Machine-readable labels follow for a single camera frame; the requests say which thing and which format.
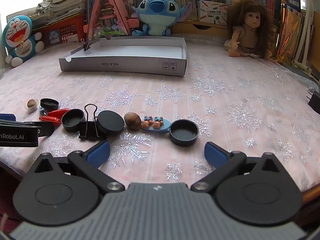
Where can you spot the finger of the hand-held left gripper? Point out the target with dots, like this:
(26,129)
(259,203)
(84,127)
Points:
(7,117)
(46,129)

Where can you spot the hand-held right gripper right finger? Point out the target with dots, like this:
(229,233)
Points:
(215,152)

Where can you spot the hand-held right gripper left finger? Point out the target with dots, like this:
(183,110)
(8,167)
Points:
(98,153)

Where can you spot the red plastic clip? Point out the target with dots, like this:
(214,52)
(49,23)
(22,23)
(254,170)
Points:
(50,118)

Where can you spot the small blue clip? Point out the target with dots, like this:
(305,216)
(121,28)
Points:
(42,110)

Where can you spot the black round cap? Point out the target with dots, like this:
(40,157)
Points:
(72,120)
(183,132)
(110,125)
(49,104)

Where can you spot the large black binder clip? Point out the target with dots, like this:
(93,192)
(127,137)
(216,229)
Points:
(87,130)

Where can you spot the oval brown nut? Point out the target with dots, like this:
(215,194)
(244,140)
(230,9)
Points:
(133,121)

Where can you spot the white cardboard tray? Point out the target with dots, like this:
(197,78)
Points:
(140,52)

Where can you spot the pink snowflake tablecloth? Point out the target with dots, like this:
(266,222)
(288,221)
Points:
(225,92)

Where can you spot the blue robot cat plush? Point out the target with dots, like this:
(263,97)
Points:
(18,32)

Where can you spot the small black binder clip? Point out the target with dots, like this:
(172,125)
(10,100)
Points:
(87,46)

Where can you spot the large red plastic basket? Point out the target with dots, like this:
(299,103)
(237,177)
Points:
(67,30)

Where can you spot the black object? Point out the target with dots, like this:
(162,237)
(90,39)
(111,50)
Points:
(315,103)

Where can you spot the crumpled silver bag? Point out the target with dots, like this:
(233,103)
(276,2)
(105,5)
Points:
(45,6)

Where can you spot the wooden drawer unit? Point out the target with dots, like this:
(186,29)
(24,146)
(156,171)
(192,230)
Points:
(200,28)

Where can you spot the stack of paper books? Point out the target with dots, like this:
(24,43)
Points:
(67,2)

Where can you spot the pink triangular dollhouse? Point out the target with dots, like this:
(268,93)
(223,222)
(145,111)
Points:
(110,17)

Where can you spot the brown-haired doll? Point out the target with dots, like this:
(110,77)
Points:
(252,22)

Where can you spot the white printed carton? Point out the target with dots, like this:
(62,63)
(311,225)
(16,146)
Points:
(212,12)

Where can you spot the row of colourful thin books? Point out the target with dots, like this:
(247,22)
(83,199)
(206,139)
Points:
(292,30)

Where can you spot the blue alien plush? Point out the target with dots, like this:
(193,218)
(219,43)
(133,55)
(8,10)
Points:
(157,7)

